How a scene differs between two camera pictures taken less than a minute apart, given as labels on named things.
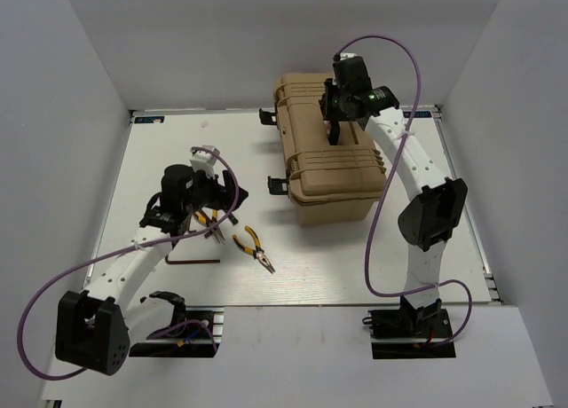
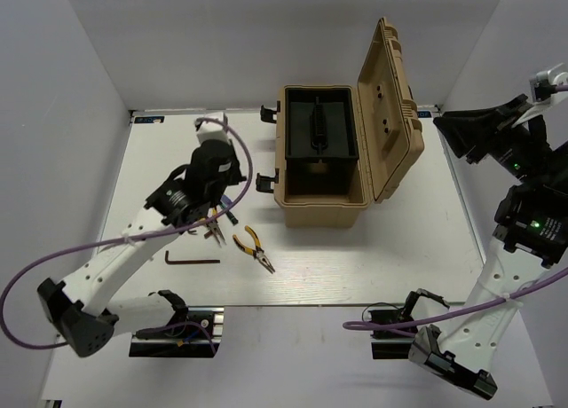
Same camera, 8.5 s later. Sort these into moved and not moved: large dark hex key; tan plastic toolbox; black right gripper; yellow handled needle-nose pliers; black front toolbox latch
Moved: tan plastic toolbox; black right gripper; black front toolbox latch
Not moved: large dark hex key; yellow handled needle-nose pliers
